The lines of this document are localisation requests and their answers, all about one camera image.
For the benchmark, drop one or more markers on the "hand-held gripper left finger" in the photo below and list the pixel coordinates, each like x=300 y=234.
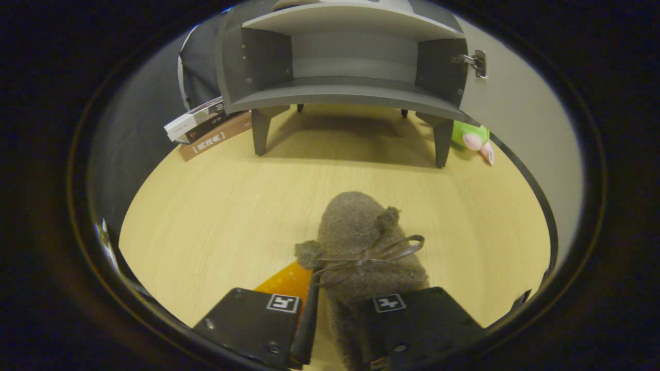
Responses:
x=308 y=324

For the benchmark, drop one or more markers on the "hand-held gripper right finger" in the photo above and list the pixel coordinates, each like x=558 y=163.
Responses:
x=423 y=324

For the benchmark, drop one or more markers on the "dark grey shoe cabinet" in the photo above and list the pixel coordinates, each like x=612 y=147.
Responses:
x=340 y=93

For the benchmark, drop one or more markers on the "green and pink plush toy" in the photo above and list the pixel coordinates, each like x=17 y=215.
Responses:
x=469 y=135

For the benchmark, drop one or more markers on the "brown book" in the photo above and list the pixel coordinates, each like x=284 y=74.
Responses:
x=216 y=140

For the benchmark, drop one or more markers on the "white patterned object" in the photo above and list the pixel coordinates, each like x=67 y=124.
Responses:
x=105 y=242

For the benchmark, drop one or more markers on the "black book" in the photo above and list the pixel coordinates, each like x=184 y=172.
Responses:
x=209 y=130

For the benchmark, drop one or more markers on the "black backdrop cloth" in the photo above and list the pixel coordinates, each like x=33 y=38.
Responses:
x=144 y=129

